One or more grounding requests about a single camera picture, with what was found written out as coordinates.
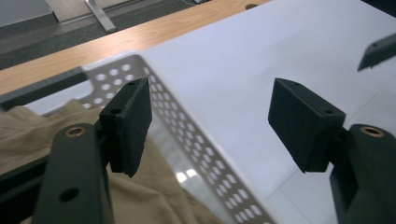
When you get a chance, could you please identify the grey metal stand leg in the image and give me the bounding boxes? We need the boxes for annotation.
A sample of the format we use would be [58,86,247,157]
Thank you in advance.
[83,0,118,35]

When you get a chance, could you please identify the wooden table edge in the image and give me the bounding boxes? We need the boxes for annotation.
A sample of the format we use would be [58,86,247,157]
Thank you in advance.
[0,0,272,96]

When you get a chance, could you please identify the khaki pants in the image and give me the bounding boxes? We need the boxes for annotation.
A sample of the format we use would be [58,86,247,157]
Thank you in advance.
[0,99,225,224]

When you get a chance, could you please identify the white perforated basket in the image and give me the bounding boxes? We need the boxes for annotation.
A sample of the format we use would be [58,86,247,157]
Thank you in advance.
[24,50,278,224]

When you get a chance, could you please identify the dark bar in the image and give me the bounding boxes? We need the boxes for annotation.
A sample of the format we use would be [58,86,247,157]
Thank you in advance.
[0,66,90,112]
[0,155,50,224]

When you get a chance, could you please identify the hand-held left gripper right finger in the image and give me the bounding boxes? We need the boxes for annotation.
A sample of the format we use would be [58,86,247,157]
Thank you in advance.
[268,77,347,174]

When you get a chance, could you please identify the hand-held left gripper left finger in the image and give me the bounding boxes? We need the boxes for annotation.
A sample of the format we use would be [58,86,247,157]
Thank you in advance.
[99,77,153,178]

